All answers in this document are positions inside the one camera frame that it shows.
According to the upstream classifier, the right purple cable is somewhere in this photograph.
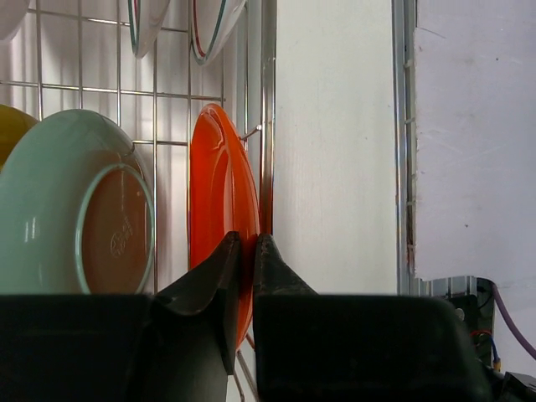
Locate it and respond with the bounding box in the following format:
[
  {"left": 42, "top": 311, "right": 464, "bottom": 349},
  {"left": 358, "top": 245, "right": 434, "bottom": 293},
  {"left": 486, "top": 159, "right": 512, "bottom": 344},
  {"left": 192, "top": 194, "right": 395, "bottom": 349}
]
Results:
[{"left": 492, "top": 282, "right": 536, "bottom": 361}]

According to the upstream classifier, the white plate front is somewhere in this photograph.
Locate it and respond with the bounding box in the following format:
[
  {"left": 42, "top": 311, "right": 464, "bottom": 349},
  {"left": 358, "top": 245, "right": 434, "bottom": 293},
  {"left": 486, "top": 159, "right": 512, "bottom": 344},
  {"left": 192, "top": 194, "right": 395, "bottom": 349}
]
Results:
[{"left": 190, "top": 0, "right": 246, "bottom": 66}]

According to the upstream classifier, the yellow plate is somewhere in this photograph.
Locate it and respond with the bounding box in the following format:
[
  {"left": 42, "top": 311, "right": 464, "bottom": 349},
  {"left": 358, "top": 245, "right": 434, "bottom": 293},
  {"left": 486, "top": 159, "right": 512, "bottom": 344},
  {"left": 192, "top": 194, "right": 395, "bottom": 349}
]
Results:
[{"left": 0, "top": 105, "right": 39, "bottom": 168}]

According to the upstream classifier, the aluminium front rail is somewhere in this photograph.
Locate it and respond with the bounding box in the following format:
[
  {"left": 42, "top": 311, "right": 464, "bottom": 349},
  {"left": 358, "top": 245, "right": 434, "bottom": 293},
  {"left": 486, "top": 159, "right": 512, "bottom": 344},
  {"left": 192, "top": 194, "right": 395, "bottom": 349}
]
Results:
[{"left": 391, "top": 0, "right": 477, "bottom": 298}]

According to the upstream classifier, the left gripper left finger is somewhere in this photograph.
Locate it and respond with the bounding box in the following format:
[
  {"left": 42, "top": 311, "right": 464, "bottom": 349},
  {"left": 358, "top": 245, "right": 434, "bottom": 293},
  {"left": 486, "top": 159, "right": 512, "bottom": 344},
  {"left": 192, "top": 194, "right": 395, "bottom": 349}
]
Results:
[{"left": 150, "top": 232, "right": 241, "bottom": 401}]

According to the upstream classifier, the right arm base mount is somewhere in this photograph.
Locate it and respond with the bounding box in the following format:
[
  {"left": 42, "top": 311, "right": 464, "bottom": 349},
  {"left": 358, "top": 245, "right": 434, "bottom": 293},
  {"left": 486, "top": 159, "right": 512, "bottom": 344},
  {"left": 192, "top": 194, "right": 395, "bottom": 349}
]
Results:
[{"left": 447, "top": 277, "right": 535, "bottom": 401}]

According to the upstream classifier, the white plate rear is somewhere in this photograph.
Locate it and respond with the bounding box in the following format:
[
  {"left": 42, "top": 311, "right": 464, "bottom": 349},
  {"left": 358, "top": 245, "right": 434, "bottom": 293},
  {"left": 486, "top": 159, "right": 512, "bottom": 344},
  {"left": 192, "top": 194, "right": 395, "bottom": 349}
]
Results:
[{"left": 0, "top": 0, "right": 30, "bottom": 43}]

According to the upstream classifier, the metal wire dish rack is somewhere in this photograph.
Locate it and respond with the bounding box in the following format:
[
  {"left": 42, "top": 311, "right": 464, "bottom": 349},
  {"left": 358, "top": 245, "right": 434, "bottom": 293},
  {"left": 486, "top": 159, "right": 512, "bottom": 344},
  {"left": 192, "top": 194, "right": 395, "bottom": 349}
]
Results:
[{"left": 1, "top": 1, "right": 254, "bottom": 401}]

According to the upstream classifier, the teal plate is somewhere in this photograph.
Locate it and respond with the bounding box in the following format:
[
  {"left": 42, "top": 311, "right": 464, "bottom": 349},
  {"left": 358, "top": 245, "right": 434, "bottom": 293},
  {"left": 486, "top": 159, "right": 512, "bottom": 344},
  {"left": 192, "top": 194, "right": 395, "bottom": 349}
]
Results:
[{"left": 1, "top": 109, "right": 156, "bottom": 295}]

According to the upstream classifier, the orange plate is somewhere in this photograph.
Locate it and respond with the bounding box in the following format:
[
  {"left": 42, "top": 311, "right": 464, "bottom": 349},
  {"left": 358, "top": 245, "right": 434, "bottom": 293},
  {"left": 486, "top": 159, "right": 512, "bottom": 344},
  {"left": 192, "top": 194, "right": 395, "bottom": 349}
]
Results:
[{"left": 189, "top": 103, "right": 260, "bottom": 348}]

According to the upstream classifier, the white plate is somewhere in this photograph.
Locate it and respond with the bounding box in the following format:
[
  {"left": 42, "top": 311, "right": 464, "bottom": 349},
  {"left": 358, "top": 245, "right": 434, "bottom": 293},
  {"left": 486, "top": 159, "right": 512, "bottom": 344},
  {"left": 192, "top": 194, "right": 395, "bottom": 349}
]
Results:
[
  {"left": 0, "top": 0, "right": 30, "bottom": 43},
  {"left": 190, "top": 0, "right": 246, "bottom": 66},
  {"left": 127, "top": 0, "right": 173, "bottom": 59}
]

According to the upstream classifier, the white plate middle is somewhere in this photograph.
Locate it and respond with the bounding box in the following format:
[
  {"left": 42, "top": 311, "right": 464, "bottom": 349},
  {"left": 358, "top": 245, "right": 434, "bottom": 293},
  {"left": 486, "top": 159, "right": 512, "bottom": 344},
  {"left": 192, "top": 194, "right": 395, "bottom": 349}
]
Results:
[{"left": 127, "top": 0, "right": 173, "bottom": 59}]

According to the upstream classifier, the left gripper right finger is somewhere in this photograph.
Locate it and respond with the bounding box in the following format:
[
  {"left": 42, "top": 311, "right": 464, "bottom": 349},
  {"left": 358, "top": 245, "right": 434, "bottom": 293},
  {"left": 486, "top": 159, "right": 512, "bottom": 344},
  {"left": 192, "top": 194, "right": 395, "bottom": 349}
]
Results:
[{"left": 253, "top": 234, "right": 492, "bottom": 401}]

